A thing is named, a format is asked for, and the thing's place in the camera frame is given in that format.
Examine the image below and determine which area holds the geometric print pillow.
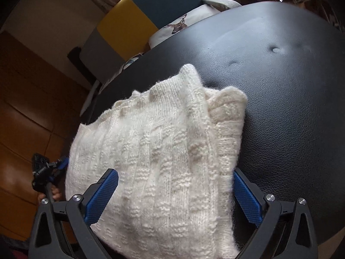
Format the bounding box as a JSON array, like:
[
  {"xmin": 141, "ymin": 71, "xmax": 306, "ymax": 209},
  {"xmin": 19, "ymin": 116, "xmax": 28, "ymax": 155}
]
[{"xmin": 119, "ymin": 52, "xmax": 144, "ymax": 72}]

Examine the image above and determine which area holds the deer print pillow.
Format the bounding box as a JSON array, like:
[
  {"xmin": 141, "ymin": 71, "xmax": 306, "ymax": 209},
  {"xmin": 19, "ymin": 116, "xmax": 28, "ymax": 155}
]
[{"xmin": 148, "ymin": 4, "xmax": 224, "ymax": 49}]

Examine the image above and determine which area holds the grey yellow blue sofa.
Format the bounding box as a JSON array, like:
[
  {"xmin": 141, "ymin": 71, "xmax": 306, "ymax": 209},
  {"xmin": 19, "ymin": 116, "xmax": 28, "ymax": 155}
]
[{"xmin": 81, "ymin": 0, "xmax": 240, "ymax": 87}]

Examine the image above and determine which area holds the cream knit sweater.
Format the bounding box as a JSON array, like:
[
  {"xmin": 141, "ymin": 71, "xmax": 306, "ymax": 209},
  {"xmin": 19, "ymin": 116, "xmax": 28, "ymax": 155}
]
[{"xmin": 65, "ymin": 63, "xmax": 248, "ymax": 259}]

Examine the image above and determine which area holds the person's left hand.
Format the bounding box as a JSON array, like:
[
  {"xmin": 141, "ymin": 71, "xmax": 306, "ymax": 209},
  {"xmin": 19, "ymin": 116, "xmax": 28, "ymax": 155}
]
[{"xmin": 38, "ymin": 186, "xmax": 62, "ymax": 204}]

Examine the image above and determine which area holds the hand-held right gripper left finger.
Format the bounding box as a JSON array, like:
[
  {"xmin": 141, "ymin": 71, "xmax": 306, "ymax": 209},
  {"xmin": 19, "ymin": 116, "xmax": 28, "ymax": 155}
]
[{"xmin": 28, "ymin": 168, "xmax": 119, "ymax": 259}]

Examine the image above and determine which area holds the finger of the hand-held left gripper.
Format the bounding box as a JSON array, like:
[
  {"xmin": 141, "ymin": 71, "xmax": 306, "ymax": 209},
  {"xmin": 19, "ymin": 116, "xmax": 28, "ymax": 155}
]
[{"xmin": 32, "ymin": 154, "xmax": 69, "ymax": 192}]

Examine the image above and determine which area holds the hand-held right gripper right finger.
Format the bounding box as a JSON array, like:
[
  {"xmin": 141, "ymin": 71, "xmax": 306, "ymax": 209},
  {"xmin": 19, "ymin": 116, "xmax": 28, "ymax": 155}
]
[{"xmin": 233, "ymin": 167, "xmax": 318, "ymax": 259}]

